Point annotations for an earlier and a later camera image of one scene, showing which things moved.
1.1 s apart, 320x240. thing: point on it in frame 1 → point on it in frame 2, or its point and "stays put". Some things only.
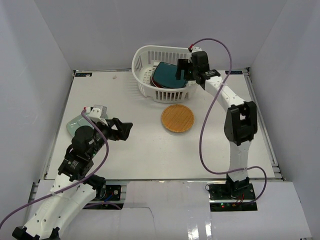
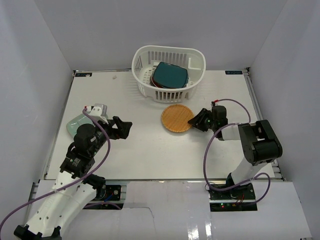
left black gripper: x=113 y=128 stays put
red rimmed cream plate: x=155 y=83 stays put
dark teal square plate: x=164 y=75 stays put
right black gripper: x=184 y=64 → x=197 y=121
